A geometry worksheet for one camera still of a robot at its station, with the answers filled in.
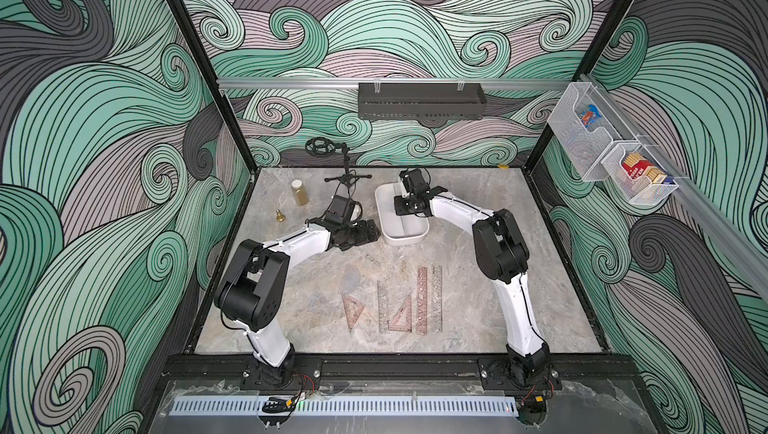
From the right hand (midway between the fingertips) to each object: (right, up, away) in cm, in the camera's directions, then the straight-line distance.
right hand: (403, 204), depth 104 cm
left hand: (-11, -8, -12) cm, 19 cm away
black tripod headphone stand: (-27, +19, -9) cm, 35 cm away
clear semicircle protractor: (-18, -23, -14) cm, 32 cm away
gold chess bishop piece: (-44, -5, -1) cm, 45 cm away
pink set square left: (-16, -30, -21) cm, 39 cm away
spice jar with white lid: (-37, +3, +2) cm, 37 cm away
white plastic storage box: (-2, -9, -4) cm, 10 cm away
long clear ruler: (+8, -27, -19) cm, 34 cm away
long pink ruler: (+3, -33, -23) cm, 40 cm away
